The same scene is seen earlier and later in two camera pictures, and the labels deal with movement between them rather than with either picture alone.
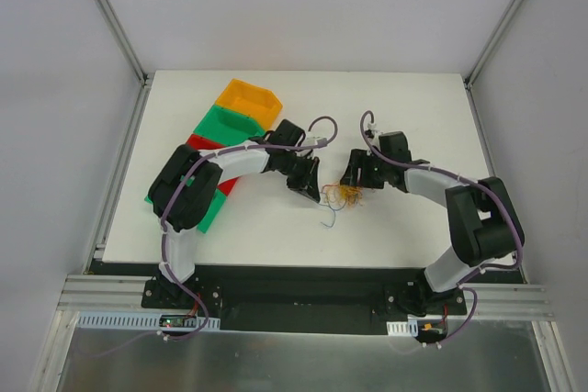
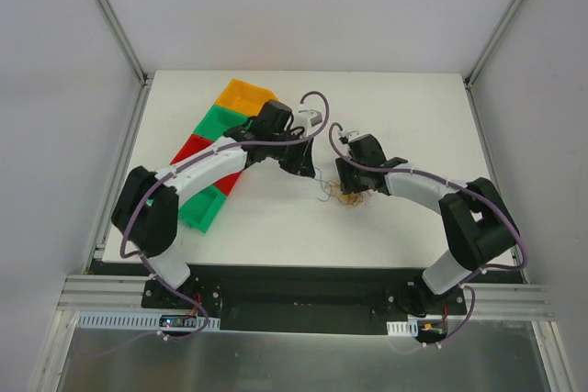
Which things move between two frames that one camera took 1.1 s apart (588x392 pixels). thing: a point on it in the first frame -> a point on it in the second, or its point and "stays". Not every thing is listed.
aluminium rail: (525, 302) stays
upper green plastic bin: (225, 127) stays
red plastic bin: (202, 142) stays
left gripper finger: (312, 184) -> (309, 160)
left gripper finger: (309, 188) -> (306, 170)
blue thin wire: (332, 210) -> (331, 189)
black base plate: (306, 297) stays
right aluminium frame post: (507, 20) stays
